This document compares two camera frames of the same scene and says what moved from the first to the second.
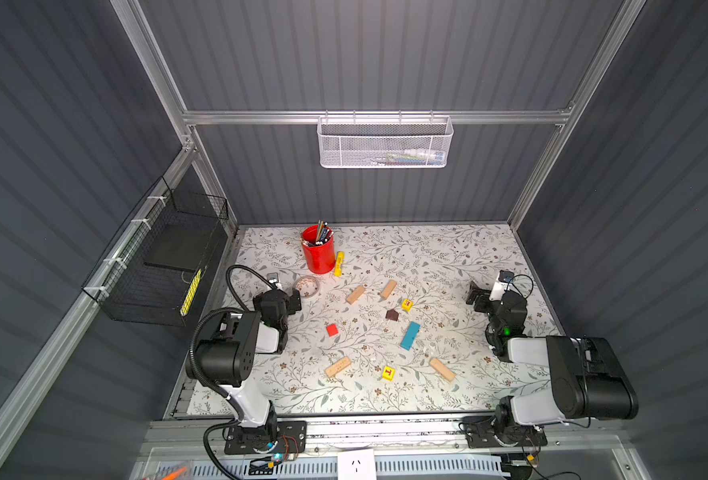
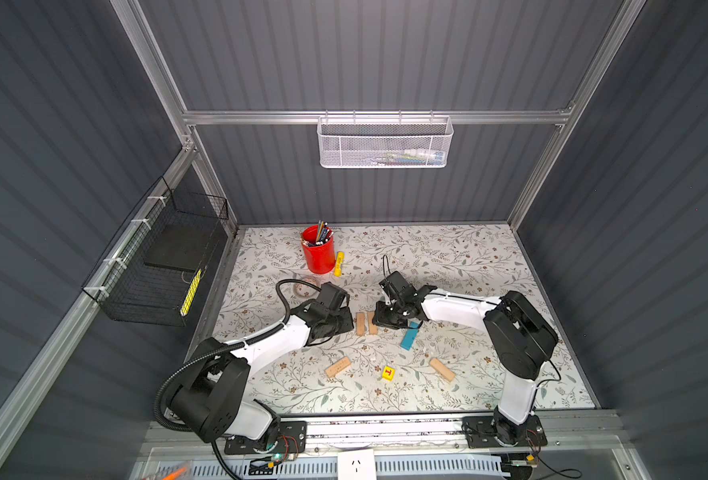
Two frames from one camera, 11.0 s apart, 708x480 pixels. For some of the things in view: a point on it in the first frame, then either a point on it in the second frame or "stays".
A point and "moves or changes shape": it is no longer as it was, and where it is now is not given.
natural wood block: x=338 y=366 stays
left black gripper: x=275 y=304 → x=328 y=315
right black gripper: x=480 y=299 → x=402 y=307
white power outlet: x=356 y=465 stays
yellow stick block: x=340 y=259 stays
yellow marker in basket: x=190 y=292 stays
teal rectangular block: x=409 y=335 stays
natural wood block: x=355 y=294 → x=360 y=324
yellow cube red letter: x=388 y=373 stays
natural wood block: x=389 y=288 moves or changes shape
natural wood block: x=442 y=369 stays
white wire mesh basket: x=384 y=141 stays
